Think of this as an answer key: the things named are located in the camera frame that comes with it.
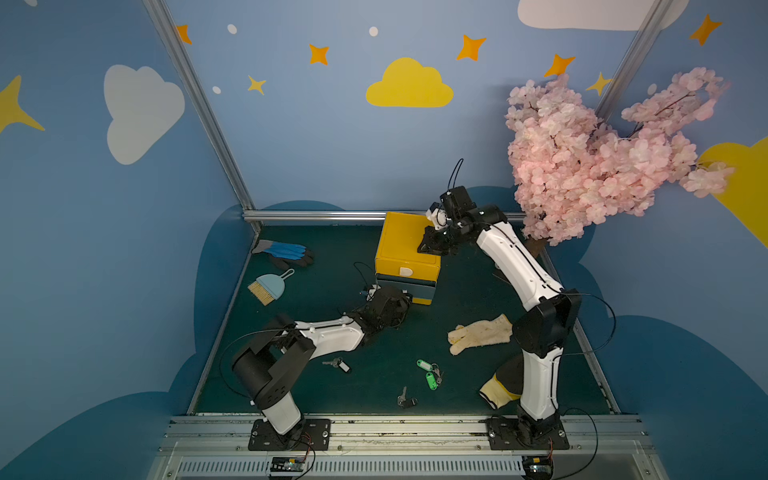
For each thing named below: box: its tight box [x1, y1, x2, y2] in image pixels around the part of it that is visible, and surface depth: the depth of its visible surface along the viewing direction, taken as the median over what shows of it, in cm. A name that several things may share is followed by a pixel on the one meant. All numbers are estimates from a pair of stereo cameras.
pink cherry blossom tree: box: [505, 68, 735, 245], surface depth 67 cm
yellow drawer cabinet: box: [375, 211, 441, 306], surface depth 88 cm
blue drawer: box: [376, 274, 437, 300], surface depth 90 cm
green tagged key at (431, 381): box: [425, 372, 439, 391], surface depth 85 cm
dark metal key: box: [397, 386, 418, 409], surface depth 81 cm
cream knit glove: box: [447, 314, 513, 355], surface depth 93 cm
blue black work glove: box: [252, 239, 315, 269], surface depth 113 cm
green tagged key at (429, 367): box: [416, 359, 440, 378], surface depth 88 cm
